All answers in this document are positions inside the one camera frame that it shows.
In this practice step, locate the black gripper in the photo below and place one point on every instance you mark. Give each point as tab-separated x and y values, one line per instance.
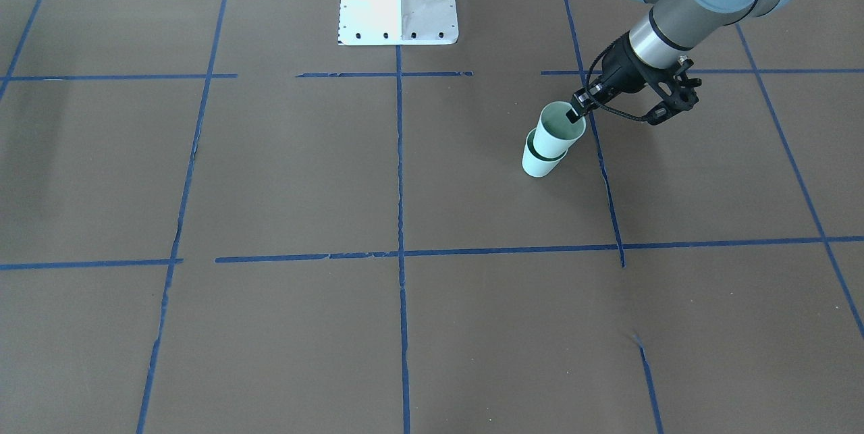
622	71

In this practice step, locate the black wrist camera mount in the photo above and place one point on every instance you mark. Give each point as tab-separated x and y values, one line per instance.
676	90

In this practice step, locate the mint green cup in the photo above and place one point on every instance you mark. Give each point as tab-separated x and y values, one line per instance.
554	133
534	164

